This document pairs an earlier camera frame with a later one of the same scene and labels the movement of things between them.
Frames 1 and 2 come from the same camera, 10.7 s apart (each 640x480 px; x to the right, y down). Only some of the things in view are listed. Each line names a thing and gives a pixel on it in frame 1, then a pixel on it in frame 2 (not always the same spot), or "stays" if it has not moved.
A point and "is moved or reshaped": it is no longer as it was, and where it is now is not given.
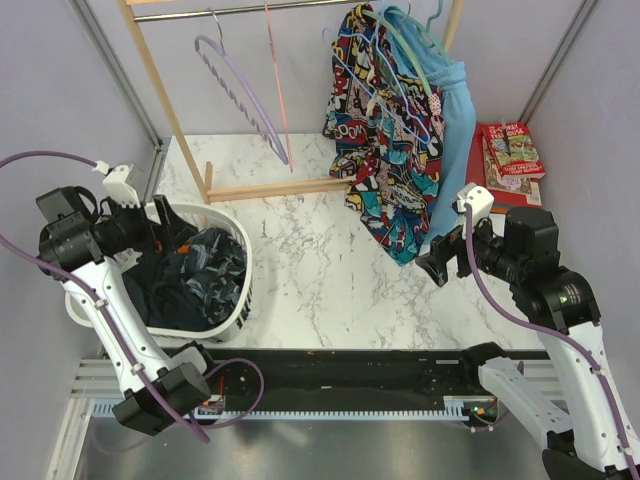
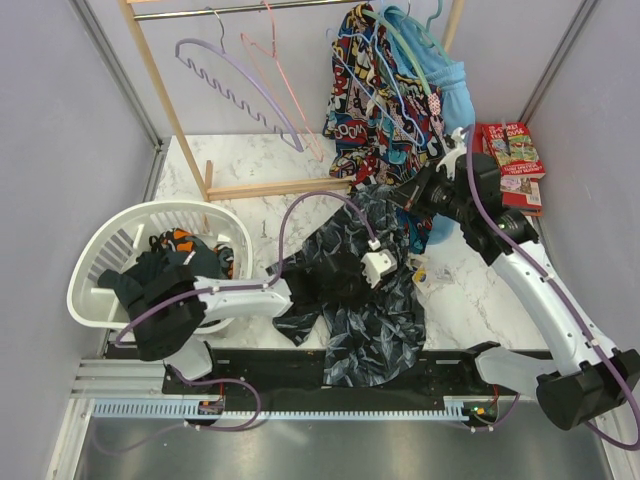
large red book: [482, 168] stays
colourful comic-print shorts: [386, 128] stays
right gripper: [445, 246] -> [412, 198]
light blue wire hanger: [428, 140] is moved or reshaped
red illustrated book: [513, 150] stays
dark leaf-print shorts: [214, 271] -> [346, 264]
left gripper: [153, 238] -> [365, 293]
